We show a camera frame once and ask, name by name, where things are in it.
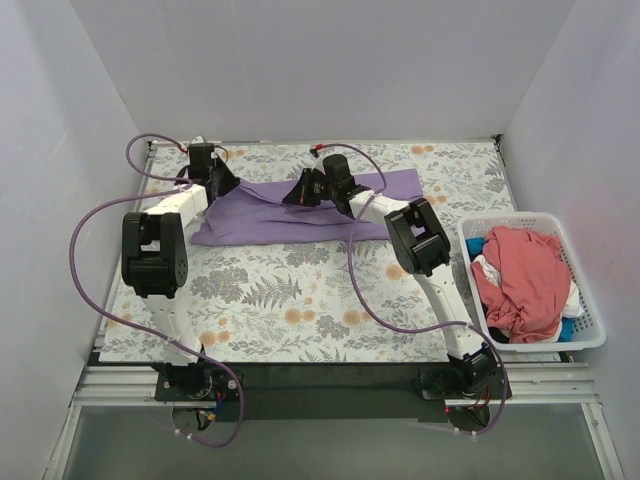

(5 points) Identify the purple t shirt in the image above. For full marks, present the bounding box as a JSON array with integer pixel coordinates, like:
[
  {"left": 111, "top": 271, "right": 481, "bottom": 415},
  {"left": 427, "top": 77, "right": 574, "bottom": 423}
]
[{"left": 191, "top": 169, "right": 423, "bottom": 247}]

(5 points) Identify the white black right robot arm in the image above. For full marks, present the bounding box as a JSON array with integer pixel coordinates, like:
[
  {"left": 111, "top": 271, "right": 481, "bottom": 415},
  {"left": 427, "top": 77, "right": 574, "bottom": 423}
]
[{"left": 282, "top": 154, "right": 500, "bottom": 398}]

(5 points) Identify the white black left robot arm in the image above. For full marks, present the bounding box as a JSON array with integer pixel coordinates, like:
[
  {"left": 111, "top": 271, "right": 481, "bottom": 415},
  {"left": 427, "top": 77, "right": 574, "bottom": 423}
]
[{"left": 121, "top": 137, "right": 239, "bottom": 401}]

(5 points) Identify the floral patterned table mat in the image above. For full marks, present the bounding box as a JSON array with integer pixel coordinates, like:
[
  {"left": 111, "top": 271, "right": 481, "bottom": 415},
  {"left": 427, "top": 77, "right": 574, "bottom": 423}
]
[{"left": 98, "top": 142, "right": 519, "bottom": 364}]

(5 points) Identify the blue garment in basket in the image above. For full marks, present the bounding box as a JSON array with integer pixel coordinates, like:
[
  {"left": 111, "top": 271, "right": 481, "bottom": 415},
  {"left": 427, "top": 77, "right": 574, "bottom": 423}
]
[{"left": 465, "top": 237, "right": 576, "bottom": 345}]

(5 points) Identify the pink t shirt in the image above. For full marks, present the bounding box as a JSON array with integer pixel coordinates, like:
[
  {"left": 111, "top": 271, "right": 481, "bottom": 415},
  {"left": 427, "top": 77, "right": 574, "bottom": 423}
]
[{"left": 479, "top": 224, "right": 573, "bottom": 344}]

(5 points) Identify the white garment in basket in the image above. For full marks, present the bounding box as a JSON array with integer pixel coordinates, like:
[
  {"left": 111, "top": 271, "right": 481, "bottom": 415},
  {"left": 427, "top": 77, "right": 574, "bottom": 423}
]
[{"left": 472, "top": 254, "right": 584, "bottom": 318}]

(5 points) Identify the white plastic laundry basket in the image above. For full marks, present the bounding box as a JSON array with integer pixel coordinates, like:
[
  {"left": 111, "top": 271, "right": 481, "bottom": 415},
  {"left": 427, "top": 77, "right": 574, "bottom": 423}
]
[{"left": 457, "top": 211, "right": 606, "bottom": 354}]

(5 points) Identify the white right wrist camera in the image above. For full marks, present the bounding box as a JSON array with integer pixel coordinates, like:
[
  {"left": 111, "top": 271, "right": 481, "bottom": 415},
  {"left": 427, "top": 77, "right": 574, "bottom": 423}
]
[{"left": 309, "top": 144, "right": 325, "bottom": 174}]

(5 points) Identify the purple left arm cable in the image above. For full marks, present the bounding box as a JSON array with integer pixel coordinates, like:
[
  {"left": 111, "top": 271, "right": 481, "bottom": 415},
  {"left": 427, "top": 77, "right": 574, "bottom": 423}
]
[{"left": 68, "top": 132, "right": 246, "bottom": 447}]

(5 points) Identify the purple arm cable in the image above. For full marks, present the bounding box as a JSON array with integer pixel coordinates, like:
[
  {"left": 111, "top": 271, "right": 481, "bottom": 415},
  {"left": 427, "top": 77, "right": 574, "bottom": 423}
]
[
  {"left": 68, "top": 132, "right": 246, "bottom": 447},
  {"left": 309, "top": 142, "right": 511, "bottom": 439}
]

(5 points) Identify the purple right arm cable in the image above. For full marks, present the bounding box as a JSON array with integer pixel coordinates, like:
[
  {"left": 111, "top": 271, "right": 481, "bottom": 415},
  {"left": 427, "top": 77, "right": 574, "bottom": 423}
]
[{"left": 309, "top": 142, "right": 511, "bottom": 439}]

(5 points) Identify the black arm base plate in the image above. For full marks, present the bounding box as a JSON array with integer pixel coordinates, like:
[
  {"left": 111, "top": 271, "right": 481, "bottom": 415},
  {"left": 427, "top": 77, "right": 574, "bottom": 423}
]
[{"left": 153, "top": 362, "right": 511, "bottom": 423}]

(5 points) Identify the aluminium table frame rail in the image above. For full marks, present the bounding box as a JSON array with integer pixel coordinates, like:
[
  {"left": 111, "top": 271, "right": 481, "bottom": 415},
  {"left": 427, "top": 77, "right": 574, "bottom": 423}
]
[{"left": 42, "top": 139, "right": 626, "bottom": 480}]

